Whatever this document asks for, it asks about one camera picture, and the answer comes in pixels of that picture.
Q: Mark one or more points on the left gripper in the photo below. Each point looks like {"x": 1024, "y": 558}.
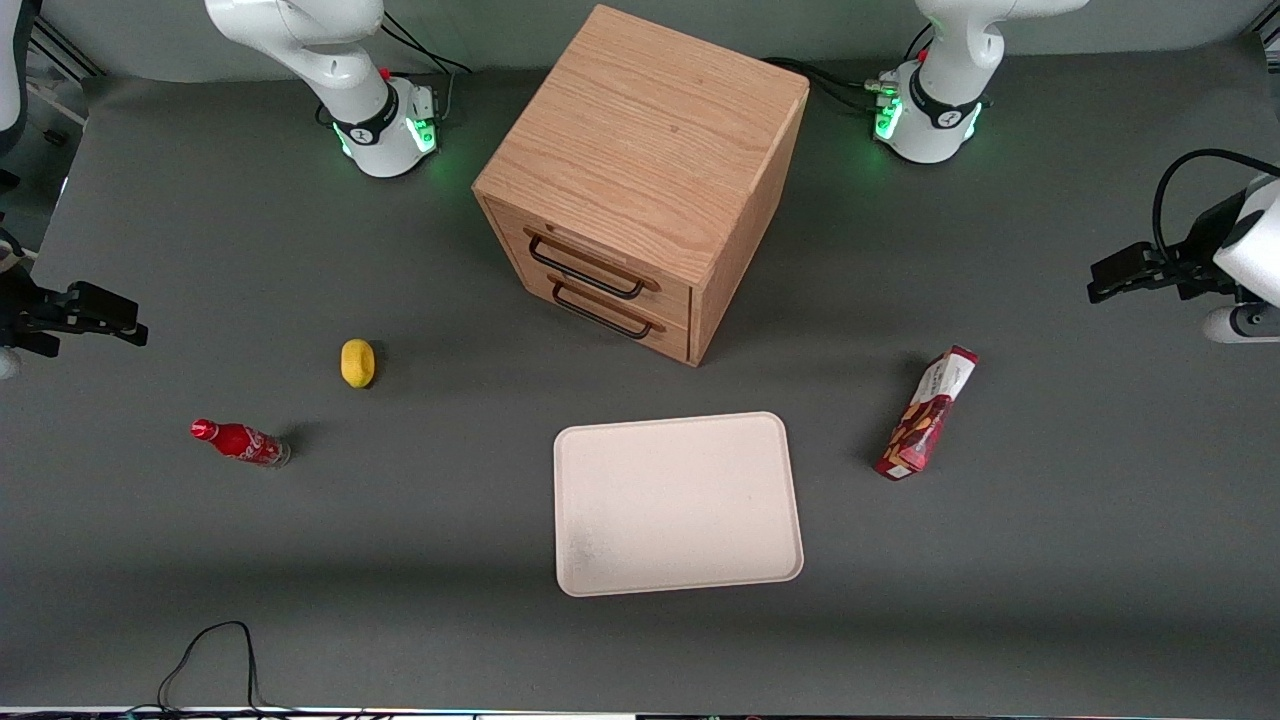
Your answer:
{"x": 1197, "y": 266}

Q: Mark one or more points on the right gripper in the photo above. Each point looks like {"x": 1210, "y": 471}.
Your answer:
{"x": 22, "y": 311}

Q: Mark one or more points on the red cookie box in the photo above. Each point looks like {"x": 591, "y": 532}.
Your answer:
{"x": 925, "y": 415}

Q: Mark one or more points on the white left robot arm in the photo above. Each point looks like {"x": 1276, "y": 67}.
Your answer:
{"x": 940, "y": 100}

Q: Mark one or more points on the beige rectangular tray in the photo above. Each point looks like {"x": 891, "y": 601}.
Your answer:
{"x": 670, "y": 505}

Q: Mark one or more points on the red cola bottle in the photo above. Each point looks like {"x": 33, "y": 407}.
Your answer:
{"x": 235, "y": 441}

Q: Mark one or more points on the yellow lemon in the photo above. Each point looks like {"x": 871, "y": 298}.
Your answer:
{"x": 357, "y": 362}

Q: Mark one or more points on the dark grey table mat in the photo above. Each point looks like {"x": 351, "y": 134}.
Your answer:
{"x": 300, "y": 580}

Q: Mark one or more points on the oak wooden drawer cabinet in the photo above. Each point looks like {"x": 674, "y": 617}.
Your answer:
{"x": 650, "y": 140}

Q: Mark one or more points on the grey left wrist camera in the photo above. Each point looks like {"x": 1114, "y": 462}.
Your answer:
{"x": 1245, "y": 324}

